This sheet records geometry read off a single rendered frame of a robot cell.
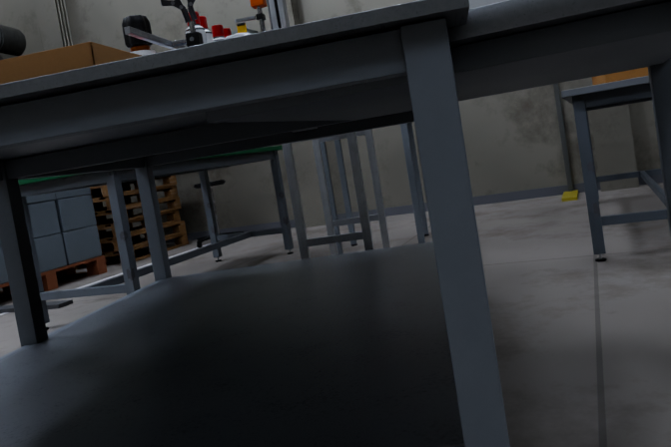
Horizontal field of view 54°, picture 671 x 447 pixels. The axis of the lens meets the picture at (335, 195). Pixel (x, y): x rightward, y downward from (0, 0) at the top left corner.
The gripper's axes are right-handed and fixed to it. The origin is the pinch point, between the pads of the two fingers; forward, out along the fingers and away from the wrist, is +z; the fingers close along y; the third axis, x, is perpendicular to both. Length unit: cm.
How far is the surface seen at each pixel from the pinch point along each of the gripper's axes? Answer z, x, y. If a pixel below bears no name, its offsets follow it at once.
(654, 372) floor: 114, 44, -76
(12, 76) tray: -1, 64, 27
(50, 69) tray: -1, 66, 21
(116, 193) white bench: 69, -153, 62
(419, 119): 19, 87, -23
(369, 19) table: 5, 85, -21
